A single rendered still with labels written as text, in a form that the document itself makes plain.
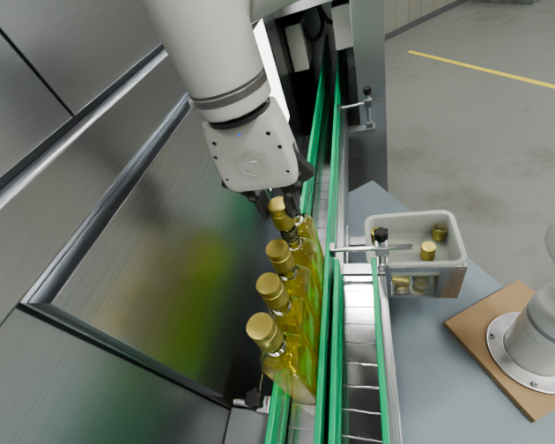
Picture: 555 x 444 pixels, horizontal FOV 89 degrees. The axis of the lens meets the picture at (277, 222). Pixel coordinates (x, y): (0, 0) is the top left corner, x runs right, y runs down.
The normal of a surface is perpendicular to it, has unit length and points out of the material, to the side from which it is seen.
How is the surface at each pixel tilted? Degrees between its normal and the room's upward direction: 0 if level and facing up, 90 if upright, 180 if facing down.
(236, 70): 90
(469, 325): 1
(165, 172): 90
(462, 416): 0
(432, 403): 0
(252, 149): 89
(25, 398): 90
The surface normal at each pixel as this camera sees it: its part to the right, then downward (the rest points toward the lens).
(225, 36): 0.51, 0.51
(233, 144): -0.19, 0.72
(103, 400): 0.95, -0.07
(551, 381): -0.28, -0.66
